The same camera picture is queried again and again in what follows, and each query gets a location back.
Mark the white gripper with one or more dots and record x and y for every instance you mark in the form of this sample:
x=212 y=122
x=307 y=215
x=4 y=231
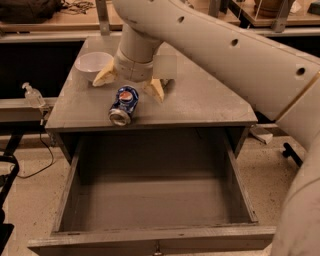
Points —
x=133 y=71

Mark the blue pepsi can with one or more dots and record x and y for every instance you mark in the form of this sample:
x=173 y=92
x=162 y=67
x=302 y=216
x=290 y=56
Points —
x=121 y=111

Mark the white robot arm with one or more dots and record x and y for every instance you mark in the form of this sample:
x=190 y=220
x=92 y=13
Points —
x=279 y=81

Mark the open grey top drawer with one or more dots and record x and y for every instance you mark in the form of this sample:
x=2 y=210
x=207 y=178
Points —
x=130 y=190

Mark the white bowl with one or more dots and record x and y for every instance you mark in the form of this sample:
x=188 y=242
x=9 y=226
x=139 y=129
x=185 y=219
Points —
x=90 y=64

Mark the grey cabinet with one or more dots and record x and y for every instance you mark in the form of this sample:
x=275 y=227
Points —
x=193 y=98

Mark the clear sanitizer pump bottle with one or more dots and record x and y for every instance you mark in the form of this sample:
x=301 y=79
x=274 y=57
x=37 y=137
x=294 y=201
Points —
x=33 y=96

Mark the black bag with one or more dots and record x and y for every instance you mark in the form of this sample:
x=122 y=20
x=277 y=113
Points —
x=28 y=11

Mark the black chair part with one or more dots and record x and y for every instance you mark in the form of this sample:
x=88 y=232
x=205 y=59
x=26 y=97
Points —
x=6 y=182

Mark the brown pot on desk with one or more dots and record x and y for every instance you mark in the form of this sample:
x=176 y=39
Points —
x=267 y=8

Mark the metal drawer handle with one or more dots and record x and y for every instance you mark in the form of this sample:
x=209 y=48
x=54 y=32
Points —
x=157 y=251

